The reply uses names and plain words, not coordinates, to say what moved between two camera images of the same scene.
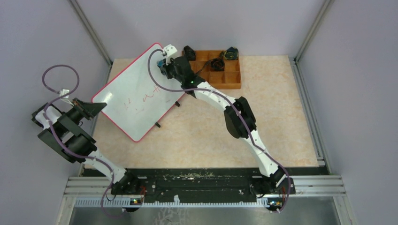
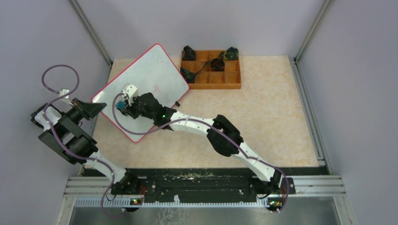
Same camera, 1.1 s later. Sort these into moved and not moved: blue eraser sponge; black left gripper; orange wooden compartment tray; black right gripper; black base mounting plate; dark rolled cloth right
Moved: blue eraser sponge; black right gripper
Not moved: black left gripper; orange wooden compartment tray; black base mounting plate; dark rolled cloth right
